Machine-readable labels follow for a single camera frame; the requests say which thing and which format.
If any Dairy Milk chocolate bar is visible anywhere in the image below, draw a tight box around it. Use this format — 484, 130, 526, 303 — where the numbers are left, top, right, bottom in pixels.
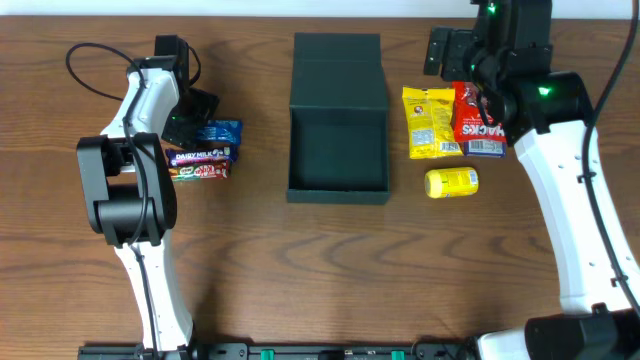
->
165, 146, 238, 167

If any KitKat Milo chocolate bar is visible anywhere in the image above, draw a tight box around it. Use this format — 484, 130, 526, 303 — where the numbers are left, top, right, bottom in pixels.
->
169, 160, 231, 181

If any red snack bag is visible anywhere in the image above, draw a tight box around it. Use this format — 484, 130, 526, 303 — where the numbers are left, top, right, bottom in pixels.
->
452, 82, 506, 143

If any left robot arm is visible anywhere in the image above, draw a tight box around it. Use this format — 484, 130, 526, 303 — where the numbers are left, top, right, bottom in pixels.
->
76, 55, 194, 357

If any small blue box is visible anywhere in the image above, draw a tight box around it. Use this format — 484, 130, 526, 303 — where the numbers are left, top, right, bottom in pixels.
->
462, 139, 506, 158

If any yellow snack bag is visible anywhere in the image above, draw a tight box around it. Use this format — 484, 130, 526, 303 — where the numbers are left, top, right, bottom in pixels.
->
402, 87, 462, 160

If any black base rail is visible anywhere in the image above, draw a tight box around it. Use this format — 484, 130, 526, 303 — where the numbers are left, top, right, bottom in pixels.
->
77, 342, 480, 360

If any blue Oreo cookie pack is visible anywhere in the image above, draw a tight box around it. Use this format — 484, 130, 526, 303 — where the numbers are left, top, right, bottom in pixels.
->
195, 120, 243, 145

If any dark green open box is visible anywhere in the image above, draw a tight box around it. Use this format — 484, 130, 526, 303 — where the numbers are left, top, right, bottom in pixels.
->
287, 32, 391, 205

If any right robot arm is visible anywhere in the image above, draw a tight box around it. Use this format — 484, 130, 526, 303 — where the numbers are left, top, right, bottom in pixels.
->
424, 0, 639, 359

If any yellow cylindrical candy container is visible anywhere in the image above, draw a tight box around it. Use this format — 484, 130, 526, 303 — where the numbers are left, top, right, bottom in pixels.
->
425, 167, 479, 199

